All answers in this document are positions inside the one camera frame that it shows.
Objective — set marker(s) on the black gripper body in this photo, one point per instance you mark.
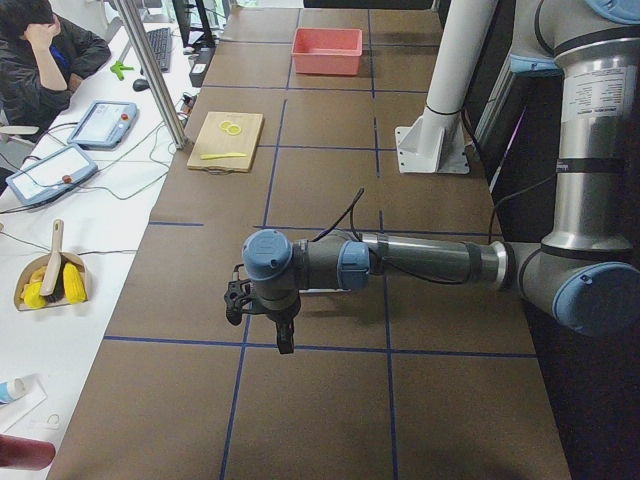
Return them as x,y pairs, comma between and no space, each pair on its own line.
280,313

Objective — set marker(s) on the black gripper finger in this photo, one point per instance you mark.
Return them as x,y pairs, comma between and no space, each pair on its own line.
285,337

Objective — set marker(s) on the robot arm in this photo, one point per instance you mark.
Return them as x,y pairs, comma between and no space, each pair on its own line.
578,273

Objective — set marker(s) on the yellow plastic knife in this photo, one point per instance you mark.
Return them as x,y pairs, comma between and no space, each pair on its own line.
207,157

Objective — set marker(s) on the wooden cutting board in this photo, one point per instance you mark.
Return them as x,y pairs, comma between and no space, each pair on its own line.
212,140

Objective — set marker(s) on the lemon slice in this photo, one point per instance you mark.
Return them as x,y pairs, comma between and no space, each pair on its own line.
225,125
233,130

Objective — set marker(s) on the toy corn cob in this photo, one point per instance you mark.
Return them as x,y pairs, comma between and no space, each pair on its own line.
73,284

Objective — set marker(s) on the beige hand brush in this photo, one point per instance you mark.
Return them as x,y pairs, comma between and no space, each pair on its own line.
49,289

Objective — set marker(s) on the teach pendant far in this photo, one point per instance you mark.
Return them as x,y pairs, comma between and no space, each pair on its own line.
104,125

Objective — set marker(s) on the teach pendant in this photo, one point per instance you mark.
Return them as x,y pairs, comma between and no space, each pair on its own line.
52,176
104,125

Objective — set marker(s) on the teach pendant near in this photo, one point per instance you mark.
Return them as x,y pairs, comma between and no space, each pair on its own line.
52,176

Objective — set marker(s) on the pink plastic bin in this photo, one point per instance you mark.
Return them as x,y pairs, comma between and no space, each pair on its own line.
327,51

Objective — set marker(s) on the black computer mouse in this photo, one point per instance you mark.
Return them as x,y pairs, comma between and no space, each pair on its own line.
140,85

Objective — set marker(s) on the green clamp toy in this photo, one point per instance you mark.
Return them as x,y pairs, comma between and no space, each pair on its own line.
118,68

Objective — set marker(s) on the white tube bottle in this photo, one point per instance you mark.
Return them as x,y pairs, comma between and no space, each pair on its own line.
12,390

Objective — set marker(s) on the black keyboard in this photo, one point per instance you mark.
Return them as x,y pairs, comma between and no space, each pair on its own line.
160,41

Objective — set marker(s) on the red cylinder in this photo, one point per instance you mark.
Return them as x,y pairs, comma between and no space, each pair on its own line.
26,454

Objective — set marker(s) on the seated person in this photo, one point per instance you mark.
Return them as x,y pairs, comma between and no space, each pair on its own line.
44,59

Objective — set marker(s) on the aluminium frame post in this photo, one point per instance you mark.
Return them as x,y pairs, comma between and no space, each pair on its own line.
133,25

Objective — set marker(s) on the white pedestal column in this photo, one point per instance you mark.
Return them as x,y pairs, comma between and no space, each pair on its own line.
435,142

